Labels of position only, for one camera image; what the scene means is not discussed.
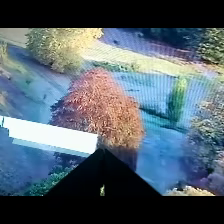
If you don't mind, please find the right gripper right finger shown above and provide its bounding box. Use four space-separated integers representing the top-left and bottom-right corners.
102 148 163 197

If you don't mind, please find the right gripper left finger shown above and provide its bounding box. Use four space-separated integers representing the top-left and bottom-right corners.
44 148 105 197

